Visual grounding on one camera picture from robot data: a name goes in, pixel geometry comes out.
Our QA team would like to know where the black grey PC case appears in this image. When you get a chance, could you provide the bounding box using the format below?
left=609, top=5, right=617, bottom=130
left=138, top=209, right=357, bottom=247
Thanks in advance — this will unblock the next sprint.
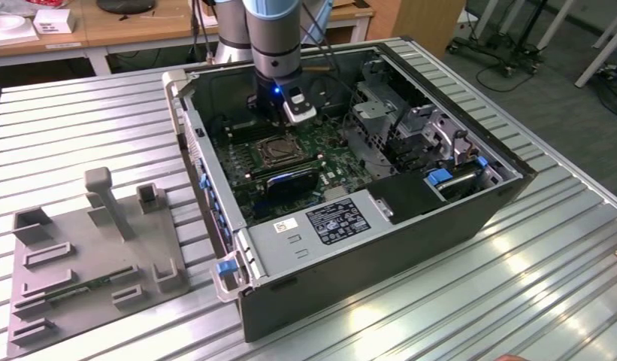
left=160, top=41, right=538, bottom=343

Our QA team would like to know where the wooden cabinet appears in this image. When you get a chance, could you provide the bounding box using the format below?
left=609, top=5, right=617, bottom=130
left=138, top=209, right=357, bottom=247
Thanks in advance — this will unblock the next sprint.
left=391, top=0, right=465, bottom=60

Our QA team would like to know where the grey parts rack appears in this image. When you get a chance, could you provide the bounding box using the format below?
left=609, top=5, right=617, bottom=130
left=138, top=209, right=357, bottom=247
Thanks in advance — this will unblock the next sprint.
left=5, top=166, right=193, bottom=358

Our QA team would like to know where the CPU socket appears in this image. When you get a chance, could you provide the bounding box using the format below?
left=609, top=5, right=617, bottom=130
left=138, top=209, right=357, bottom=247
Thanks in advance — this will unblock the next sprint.
left=250, top=134, right=313, bottom=169

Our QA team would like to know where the grey power supply unit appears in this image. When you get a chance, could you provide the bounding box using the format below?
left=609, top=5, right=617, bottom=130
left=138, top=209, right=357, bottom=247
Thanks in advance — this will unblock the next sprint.
left=236, top=189, right=395, bottom=289

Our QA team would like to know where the wooden desk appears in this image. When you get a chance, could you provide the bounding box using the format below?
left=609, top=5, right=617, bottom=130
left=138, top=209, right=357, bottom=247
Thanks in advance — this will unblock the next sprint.
left=0, top=0, right=377, bottom=78

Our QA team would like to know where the silver metal disk bay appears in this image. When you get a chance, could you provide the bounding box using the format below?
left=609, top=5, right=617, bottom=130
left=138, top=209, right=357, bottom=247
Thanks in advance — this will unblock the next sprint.
left=348, top=80, right=425, bottom=172

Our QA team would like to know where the black hanging cable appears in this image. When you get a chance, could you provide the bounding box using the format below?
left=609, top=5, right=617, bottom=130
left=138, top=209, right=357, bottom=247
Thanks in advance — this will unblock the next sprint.
left=201, top=0, right=217, bottom=65
left=188, top=0, right=205, bottom=38

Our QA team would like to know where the black plastic shroud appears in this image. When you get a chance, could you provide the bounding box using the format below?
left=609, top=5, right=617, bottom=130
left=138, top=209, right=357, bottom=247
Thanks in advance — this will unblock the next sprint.
left=366, top=173, right=453, bottom=226

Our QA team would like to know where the black wheeled stand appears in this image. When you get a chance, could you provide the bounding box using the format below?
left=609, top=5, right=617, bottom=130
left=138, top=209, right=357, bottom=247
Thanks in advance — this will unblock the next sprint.
left=446, top=0, right=553, bottom=78

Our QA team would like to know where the blue drive handle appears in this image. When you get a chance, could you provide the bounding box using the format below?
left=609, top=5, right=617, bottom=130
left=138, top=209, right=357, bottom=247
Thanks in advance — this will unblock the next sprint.
left=421, top=168, right=453, bottom=188

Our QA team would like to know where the silver green CPU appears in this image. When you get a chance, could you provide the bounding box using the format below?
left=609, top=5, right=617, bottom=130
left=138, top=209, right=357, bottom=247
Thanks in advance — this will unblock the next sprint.
left=264, top=141, right=298, bottom=158

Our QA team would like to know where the white table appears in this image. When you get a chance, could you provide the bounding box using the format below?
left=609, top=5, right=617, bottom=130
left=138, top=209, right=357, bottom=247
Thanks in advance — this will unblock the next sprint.
left=573, top=0, right=617, bottom=88

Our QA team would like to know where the white foam tray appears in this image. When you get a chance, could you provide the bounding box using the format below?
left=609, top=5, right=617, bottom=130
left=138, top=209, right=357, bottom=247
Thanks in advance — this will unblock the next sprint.
left=0, top=14, right=38, bottom=49

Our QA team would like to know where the black graphics card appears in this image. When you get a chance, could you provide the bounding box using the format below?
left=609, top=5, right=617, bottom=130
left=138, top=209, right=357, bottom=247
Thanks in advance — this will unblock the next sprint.
left=264, top=168, right=321, bottom=201

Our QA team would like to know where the green motherboard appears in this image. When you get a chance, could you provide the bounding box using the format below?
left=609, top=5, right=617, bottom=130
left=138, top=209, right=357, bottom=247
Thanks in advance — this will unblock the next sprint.
left=209, top=112, right=371, bottom=226

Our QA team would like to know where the metal socket cover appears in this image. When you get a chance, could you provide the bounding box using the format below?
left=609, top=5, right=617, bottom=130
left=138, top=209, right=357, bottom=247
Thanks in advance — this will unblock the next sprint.
left=254, top=136, right=310, bottom=167

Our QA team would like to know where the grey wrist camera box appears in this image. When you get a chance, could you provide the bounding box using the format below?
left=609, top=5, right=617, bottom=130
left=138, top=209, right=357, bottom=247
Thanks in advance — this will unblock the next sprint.
left=280, top=85, right=318, bottom=126

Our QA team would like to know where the white cardboard box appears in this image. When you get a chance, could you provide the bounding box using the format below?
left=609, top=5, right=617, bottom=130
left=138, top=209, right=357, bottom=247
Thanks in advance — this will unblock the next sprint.
left=30, top=9, right=77, bottom=35

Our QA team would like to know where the black round monitor base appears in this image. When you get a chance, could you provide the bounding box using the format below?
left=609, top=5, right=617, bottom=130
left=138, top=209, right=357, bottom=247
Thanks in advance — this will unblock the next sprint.
left=96, top=0, right=156, bottom=14

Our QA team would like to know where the green RAM stick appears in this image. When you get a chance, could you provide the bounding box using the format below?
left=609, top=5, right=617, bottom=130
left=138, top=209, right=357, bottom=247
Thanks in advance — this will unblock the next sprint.
left=42, top=275, right=114, bottom=302

